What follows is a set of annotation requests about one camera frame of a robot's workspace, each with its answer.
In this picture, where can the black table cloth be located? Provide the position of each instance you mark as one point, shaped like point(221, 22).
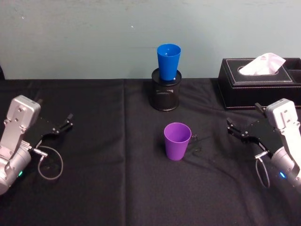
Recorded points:
point(113, 164)

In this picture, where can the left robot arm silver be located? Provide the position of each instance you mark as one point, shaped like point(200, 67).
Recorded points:
point(14, 122)

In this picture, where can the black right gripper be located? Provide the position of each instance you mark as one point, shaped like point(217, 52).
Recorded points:
point(263, 135)

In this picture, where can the black mesh pen holder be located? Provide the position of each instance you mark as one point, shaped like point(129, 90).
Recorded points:
point(164, 96)

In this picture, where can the black leather tissue box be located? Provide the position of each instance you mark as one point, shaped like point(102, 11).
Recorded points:
point(235, 91)

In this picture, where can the blue plastic cup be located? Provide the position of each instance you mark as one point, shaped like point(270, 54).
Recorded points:
point(167, 64)

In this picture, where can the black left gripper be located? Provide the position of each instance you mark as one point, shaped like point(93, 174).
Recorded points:
point(43, 128)

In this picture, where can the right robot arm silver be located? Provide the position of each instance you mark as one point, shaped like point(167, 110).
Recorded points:
point(283, 122)

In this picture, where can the pale wall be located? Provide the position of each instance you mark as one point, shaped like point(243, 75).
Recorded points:
point(82, 35)

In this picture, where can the purple plastic cup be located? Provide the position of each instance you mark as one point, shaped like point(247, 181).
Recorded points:
point(175, 148)

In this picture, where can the white tissue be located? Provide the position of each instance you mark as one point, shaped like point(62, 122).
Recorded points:
point(263, 63)

